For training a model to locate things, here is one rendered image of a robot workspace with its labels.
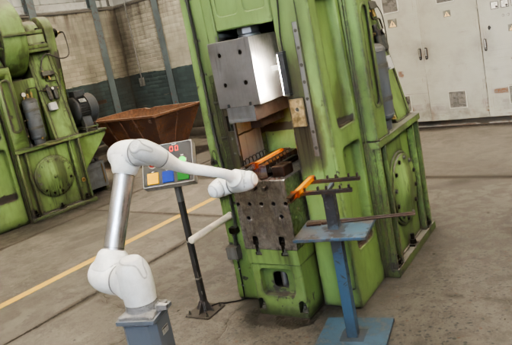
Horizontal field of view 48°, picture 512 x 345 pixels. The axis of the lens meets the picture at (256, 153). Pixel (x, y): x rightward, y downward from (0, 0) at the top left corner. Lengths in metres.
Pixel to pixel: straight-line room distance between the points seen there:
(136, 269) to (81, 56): 10.11
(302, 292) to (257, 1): 1.78
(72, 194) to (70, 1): 5.71
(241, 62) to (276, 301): 1.52
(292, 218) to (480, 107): 5.41
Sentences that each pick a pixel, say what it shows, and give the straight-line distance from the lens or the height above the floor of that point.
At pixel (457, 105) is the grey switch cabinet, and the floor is 0.30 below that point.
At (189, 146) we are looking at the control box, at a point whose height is 1.16.
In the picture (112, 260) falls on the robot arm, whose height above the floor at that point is 0.85.
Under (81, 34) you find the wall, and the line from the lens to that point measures 12.75.
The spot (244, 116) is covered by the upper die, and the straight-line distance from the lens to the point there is 3.51.
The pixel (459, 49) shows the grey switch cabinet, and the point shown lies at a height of 1.07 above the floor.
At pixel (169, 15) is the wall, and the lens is 12.20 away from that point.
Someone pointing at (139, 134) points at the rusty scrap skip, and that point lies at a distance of 10.16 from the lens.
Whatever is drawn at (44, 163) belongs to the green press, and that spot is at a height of 0.70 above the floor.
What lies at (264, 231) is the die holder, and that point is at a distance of 3.62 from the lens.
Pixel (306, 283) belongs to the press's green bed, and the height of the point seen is 0.23.
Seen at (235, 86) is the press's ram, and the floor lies 1.49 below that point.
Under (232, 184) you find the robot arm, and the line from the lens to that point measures 3.11.
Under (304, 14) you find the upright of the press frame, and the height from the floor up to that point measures 1.82.
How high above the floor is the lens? 1.75
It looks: 11 degrees down
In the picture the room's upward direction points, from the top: 11 degrees counter-clockwise
